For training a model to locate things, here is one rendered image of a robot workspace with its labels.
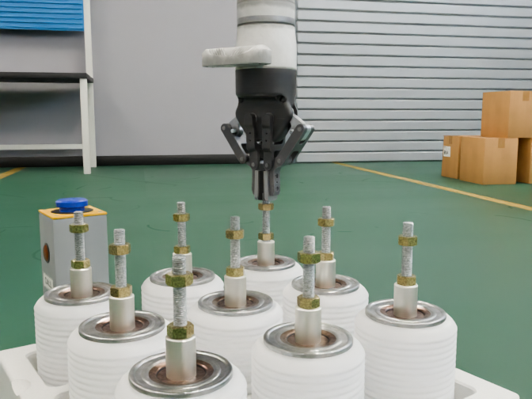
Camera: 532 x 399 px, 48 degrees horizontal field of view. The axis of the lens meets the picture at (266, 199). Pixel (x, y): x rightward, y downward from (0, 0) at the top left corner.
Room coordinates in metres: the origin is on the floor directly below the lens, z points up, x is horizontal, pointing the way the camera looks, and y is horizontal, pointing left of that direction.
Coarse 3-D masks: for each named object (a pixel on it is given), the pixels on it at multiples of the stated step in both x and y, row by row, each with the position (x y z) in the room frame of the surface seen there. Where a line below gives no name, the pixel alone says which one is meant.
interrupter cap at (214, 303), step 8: (208, 296) 0.59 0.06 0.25; (216, 296) 0.59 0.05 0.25; (224, 296) 0.59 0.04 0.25; (248, 296) 0.59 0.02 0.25; (256, 296) 0.59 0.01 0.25; (264, 296) 0.59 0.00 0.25; (200, 304) 0.56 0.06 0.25; (208, 304) 0.56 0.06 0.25; (216, 304) 0.57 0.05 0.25; (224, 304) 0.57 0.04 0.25; (248, 304) 0.57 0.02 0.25; (256, 304) 0.57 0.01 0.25; (264, 304) 0.57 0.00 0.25; (272, 304) 0.57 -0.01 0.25; (208, 312) 0.55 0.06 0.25; (216, 312) 0.54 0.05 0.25; (224, 312) 0.54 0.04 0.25; (232, 312) 0.54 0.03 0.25; (240, 312) 0.54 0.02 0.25; (248, 312) 0.54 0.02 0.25; (256, 312) 0.54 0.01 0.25
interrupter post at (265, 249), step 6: (270, 240) 0.74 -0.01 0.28; (258, 246) 0.73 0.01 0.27; (264, 246) 0.73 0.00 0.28; (270, 246) 0.73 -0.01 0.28; (258, 252) 0.73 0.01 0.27; (264, 252) 0.73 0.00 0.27; (270, 252) 0.73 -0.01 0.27; (258, 258) 0.73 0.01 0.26; (264, 258) 0.73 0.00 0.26; (270, 258) 0.73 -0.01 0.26; (258, 264) 0.73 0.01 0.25; (264, 264) 0.73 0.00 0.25; (270, 264) 0.73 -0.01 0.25
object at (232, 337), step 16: (192, 320) 0.55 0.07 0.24; (208, 320) 0.54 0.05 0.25; (224, 320) 0.53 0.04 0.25; (240, 320) 0.53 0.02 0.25; (256, 320) 0.54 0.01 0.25; (272, 320) 0.55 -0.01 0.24; (208, 336) 0.53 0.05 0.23; (224, 336) 0.53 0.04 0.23; (240, 336) 0.53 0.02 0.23; (256, 336) 0.53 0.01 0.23; (224, 352) 0.53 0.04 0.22; (240, 352) 0.53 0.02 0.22; (240, 368) 0.53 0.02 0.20
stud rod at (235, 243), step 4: (232, 216) 0.57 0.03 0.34; (236, 216) 0.57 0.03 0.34; (232, 220) 0.57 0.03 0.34; (236, 220) 0.57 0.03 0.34; (232, 224) 0.57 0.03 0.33; (236, 224) 0.57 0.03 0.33; (232, 228) 0.57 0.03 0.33; (236, 228) 0.57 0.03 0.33; (232, 240) 0.57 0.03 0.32; (236, 240) 0.57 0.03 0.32; (232, 244) 0.57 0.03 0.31; (236, 244) 0.57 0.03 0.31; (232, 248) 0.57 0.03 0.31; (236, 248) 0.57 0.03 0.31; (232, 252) 0.57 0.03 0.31; (236, 252) 0.57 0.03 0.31; (232, 256) 0.57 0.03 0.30; (236, 256) 0.57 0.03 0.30; (232, 260) 0.57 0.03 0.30; (236, 260) 0.57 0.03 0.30; (232, 264) 0.57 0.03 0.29; (236, 264) 0.57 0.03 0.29
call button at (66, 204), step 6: (66, 198) 0.78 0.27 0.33; (72, 198) 0.78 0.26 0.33; (78, 198) 0.78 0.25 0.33; (84, 198) 0.78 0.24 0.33; (60, 204) 0.75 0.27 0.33; (66, 204) 0.75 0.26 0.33; (72, 204) 0.75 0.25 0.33; (78, 204) 0.76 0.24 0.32; (84, 204) 0.76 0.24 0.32; (60, 210) 0.76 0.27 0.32; (66, 210) 0.76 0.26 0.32; (72, 210) 0.76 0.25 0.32; (78, 210) 0.76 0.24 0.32; (84, 210) 0.77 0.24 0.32
